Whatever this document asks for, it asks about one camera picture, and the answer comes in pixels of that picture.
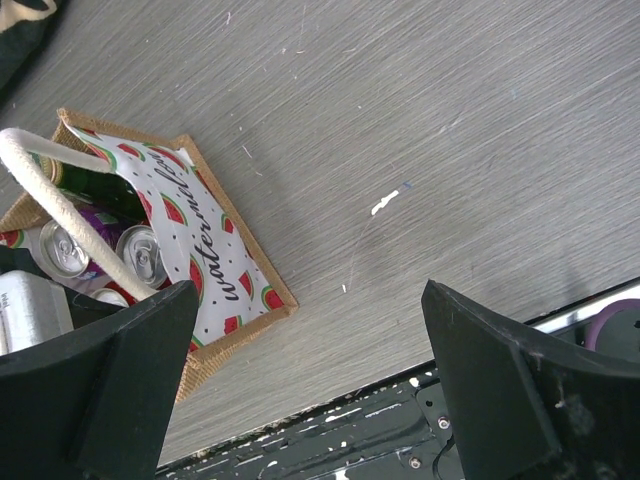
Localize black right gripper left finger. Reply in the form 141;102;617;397
1;281;198;479

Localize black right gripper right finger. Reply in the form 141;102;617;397
422;281;639;479

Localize purple Fanta can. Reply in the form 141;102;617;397
77;205;132;249
39;220;105;281

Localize red cola can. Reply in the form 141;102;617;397
116;225;171;290
90;285;135;308

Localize watermelon print canvas bag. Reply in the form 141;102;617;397
1;109;298;400

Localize green glass bottle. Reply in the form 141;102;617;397
31;153;147;222

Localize black floral plush blanket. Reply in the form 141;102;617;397
1;0;68;102

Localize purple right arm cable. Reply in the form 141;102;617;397
584;298;640;351

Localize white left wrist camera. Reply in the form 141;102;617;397
1;270;74;355

